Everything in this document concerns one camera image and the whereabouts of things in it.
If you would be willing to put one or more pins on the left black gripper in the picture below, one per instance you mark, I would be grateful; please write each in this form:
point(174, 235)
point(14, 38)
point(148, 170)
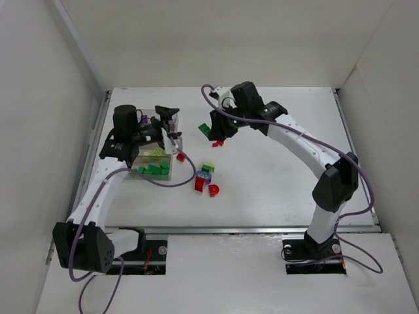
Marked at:
point(154, 128)

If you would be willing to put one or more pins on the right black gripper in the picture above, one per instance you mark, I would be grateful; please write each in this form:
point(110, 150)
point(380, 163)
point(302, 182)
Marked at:
point(219, 127)

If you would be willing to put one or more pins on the green lego plate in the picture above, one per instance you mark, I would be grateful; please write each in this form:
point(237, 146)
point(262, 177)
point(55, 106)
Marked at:
point(205, 129)

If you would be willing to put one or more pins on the small green slope lego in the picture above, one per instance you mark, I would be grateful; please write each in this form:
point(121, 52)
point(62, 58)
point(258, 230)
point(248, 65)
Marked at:
point(165, 167)

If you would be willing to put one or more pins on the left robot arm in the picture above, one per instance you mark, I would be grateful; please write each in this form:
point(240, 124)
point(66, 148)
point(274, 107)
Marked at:
point(81, 241)

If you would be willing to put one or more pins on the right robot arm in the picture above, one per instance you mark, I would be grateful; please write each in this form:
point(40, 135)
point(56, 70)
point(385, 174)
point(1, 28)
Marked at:
point(337, 176)

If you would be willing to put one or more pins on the green and yellow lego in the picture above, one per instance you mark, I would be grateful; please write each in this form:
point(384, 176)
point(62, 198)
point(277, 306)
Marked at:
point(208, 167)

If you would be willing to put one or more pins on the small red lego cube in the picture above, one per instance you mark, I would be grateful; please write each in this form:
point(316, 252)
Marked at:
point(180, 157)

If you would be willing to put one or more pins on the purple flower lego disc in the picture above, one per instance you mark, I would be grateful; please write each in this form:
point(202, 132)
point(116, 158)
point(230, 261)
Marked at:
point(204, 175)

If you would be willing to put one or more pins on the clear compartment organizer tray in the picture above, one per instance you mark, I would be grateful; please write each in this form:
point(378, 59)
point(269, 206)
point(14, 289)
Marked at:
point(145, 161)

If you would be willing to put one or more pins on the red half-round lego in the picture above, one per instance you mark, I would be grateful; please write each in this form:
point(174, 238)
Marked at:
point(213, 190)

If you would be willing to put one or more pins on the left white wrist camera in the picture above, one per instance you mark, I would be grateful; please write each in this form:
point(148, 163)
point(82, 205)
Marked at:
point(172, 142)

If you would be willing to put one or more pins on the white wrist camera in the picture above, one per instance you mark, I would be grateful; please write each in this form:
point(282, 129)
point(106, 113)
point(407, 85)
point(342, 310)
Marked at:
point(172, 142)
point(223, 97)

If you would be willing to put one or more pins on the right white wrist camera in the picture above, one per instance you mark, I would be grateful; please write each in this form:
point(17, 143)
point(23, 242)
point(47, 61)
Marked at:
point(223, 97)

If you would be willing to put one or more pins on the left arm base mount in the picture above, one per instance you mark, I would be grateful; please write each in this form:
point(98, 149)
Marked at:
point(142, 254)

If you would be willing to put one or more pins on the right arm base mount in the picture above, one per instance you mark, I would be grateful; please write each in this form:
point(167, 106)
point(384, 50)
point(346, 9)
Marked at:
point(304, 256)

